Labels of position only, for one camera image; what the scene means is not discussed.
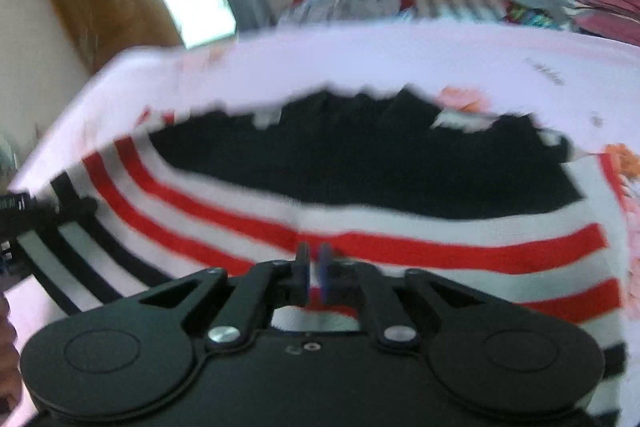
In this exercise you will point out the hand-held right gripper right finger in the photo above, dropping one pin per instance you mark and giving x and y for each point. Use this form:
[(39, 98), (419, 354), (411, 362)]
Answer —
[(325, 274)]

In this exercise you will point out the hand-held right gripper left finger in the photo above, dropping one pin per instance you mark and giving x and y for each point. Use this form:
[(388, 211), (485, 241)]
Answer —
[(302, 269)]

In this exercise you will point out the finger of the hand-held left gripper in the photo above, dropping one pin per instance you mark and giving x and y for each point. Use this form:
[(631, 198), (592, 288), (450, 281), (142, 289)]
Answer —
[(60, 208)]

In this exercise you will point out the striped knit sweater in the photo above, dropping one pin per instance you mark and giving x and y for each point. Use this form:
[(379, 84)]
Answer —
[(400, 187)]

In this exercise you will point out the stack of folded pink clothes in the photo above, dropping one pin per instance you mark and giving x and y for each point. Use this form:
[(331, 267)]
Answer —
[(590, 4)]

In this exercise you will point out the bed with pink floral sheet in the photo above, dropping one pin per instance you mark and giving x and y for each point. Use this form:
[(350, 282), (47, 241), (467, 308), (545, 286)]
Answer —
[(350, 57)]

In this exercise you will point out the striped grey white cloth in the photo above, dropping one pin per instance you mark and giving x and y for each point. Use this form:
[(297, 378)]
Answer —
[(460, 7)]

